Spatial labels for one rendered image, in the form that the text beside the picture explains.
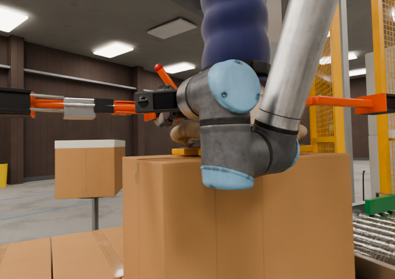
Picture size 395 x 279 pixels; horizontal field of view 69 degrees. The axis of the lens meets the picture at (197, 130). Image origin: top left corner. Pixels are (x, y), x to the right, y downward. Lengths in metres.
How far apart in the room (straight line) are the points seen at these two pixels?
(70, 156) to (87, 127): 7.99
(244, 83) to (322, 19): 0.19
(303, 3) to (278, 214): 0.49
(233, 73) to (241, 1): 0.46
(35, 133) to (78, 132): 1.30
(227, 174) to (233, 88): 0.14
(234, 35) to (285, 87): 0.35
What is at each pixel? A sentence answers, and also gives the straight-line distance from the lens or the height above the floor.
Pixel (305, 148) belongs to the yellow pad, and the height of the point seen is 0.96.
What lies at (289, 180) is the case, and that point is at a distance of 0.80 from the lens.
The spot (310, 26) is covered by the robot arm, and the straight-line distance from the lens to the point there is 0.56.
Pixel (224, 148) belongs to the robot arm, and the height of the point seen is 0.98.
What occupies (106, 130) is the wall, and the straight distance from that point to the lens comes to 10.51.
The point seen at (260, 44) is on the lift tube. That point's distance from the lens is 0.88.
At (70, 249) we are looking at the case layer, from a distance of 1.42.
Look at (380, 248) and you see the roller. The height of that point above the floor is 0.54.
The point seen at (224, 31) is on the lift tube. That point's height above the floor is 1.31.
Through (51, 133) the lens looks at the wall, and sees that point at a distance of 9.61.
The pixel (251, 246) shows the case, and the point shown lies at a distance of 0.75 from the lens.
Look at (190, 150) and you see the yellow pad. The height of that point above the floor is 0.96.
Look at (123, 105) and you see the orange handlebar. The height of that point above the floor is 1.08.
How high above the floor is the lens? 0.98
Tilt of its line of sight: 2 degrees up
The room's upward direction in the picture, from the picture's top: 1 degrees counter-clockwise
